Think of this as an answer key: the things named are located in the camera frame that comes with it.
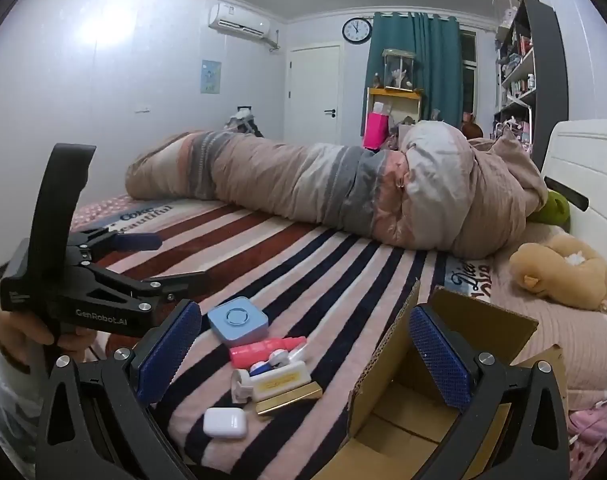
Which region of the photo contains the white air conditioner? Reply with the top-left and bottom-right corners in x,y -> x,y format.
207,3 -> 272,40

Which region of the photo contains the small blue white tube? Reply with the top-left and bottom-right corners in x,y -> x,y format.
248,351 -> 290,376

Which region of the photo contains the white box with yellow label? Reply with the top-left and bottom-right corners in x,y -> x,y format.
251,362 -> 311,401

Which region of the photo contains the rolled pink grey duvet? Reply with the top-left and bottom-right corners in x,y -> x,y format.
125,121 -> 549,261

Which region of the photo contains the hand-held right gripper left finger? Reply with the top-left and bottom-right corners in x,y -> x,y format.
34,299 -> 204,480

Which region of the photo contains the gold box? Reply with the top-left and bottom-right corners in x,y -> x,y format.
255,381 -> 323,417

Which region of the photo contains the pink gift bag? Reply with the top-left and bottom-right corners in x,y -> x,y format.
363,102 -> 390,150

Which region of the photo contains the cardboard box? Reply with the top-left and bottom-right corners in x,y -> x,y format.
328,280 -> 570,480

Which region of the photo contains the person's left forearm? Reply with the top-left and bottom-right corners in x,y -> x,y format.
0,347 -> 52,480

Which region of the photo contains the striped blanket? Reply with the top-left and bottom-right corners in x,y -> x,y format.
68,195 -> 494,480

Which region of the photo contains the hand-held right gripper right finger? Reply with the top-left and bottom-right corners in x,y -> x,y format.
408,304 -> 571,480

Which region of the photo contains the glass display case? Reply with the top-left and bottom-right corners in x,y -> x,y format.
382,49 -> 418,93

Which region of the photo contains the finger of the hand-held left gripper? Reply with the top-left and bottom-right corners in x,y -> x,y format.
76,262 -> 210,330
68,227 -> 163,266

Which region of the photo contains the tan plush toy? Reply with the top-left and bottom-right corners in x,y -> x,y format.
509,236 -> 607,312

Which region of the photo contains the pink tube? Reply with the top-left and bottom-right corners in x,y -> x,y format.
230,337 -> 308,368

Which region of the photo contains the light blue square case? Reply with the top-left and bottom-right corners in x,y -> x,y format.
207,296 -> 269,346

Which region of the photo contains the white door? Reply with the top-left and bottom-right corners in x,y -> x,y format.
288,45 -> 343,146

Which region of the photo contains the small white dispenser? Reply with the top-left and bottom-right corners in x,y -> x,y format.
232,369 -> 257,404

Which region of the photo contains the round wall clock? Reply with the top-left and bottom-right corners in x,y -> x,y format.
342,17 -> 373,44

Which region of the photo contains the green plush toy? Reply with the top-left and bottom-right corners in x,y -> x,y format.
528,191 -> 570,226

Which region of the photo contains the light blue wall poster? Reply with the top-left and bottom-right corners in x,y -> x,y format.
200,59 -> 221,94

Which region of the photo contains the pink quilted bed pad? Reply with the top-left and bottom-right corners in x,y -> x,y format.
488,220 -> 607,411

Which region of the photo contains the white headboard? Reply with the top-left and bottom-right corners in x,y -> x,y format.
538,119 -> 607,261

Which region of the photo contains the person's left hand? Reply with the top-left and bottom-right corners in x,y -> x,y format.
0,309 -> 90,367

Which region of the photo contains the black bookshelf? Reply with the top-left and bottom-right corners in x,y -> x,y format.
492,0 -> 569,171

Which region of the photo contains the teal curtain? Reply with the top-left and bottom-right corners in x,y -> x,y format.
366,11 -> 464,136

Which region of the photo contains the yellow white shelf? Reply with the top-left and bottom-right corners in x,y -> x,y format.
366,87 -> 423,127

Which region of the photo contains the pink cloth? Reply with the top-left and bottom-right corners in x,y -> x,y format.
568,399 -> 607,461

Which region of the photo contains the window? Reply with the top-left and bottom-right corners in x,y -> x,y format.
458,30 -> 479,126

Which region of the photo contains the white earbuds case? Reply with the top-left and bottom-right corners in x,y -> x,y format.
204,407 -> 248,439

